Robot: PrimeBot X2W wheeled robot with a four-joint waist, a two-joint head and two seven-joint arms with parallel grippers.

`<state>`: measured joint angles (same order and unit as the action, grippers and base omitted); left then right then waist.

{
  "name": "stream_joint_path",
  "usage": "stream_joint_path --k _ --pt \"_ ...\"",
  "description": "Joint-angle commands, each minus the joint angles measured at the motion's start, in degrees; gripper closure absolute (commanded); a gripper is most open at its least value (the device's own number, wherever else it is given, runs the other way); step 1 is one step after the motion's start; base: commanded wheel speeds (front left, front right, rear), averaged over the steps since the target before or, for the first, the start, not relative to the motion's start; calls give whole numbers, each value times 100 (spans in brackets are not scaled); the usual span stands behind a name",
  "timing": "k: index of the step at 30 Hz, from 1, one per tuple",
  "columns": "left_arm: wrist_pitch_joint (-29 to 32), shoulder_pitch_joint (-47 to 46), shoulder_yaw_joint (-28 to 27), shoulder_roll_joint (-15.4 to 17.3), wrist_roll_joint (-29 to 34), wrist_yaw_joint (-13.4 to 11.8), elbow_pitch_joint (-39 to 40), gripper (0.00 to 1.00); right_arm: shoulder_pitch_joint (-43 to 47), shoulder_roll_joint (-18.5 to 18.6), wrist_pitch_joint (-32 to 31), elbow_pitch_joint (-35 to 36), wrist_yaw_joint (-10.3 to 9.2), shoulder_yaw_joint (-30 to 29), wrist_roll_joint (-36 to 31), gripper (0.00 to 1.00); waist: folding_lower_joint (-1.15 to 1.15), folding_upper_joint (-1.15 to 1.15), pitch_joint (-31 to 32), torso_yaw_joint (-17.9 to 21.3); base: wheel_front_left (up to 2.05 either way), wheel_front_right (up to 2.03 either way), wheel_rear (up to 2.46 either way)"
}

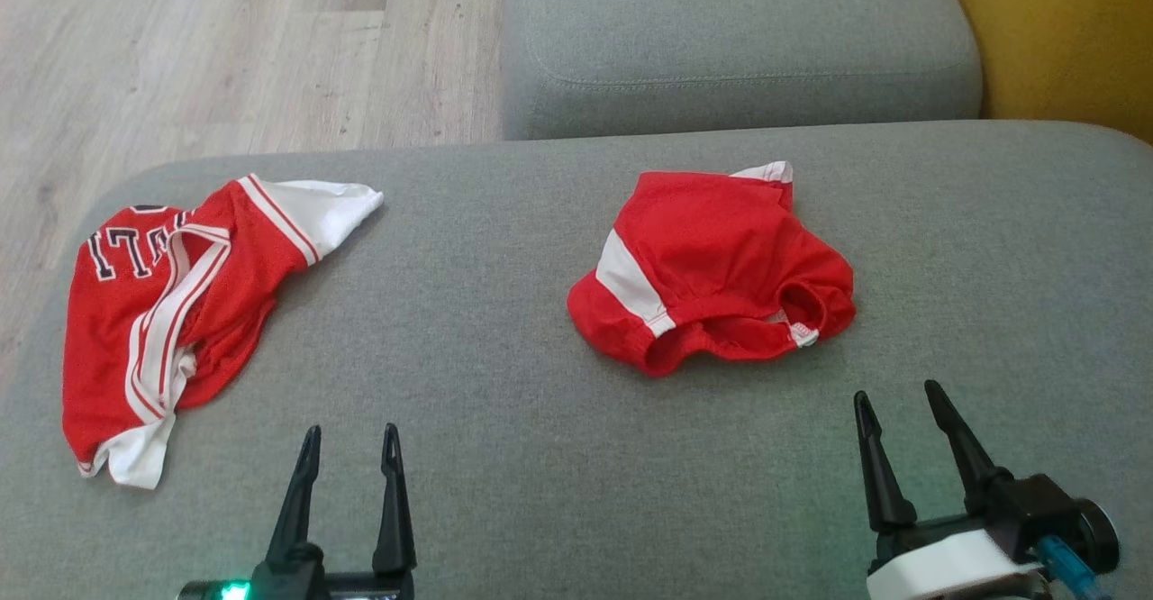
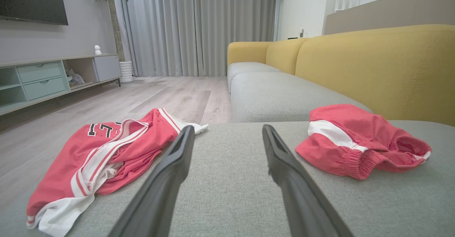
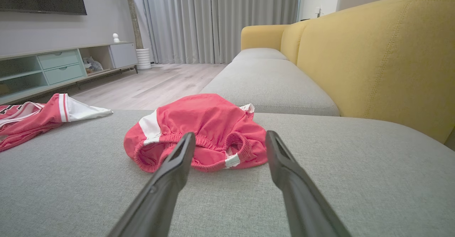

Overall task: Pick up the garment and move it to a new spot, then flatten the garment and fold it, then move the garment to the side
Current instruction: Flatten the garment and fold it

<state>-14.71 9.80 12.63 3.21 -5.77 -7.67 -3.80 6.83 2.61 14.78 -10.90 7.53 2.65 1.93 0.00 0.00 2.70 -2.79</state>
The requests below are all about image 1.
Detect red lettered basketball jersey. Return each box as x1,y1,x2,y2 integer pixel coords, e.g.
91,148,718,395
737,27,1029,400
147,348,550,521
61,173,385,491

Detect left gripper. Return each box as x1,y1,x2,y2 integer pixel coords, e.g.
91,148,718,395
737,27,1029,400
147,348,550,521
177,423,417,600

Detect red shorts with white panel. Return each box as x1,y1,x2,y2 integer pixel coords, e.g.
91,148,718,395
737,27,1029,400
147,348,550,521
567,160,857,377

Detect grey sofa cushion with seam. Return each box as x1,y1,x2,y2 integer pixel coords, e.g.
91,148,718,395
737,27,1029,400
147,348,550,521
500,0,983,141

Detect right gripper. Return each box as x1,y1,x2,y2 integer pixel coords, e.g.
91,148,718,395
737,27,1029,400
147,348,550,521
854,379,1121,600

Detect blue cable connector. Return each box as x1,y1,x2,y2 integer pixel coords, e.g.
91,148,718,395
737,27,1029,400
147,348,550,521
1036,535,1113,600

